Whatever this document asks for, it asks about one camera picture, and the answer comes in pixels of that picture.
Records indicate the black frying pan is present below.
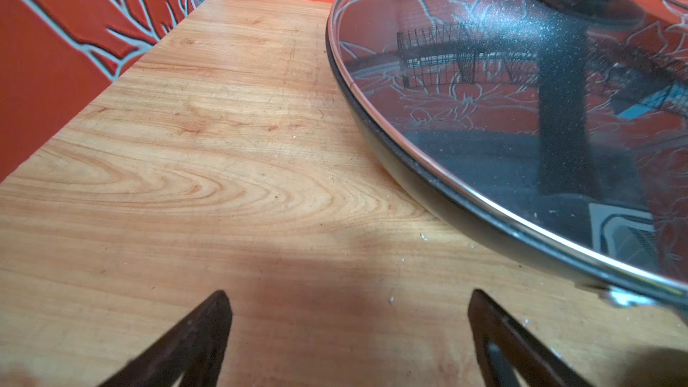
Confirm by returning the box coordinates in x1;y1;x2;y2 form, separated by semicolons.
325;47;688;324

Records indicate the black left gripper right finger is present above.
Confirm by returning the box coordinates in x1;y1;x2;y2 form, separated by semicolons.
468;290;589;386

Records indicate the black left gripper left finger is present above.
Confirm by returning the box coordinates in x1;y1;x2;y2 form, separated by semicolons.
102;290;233;386

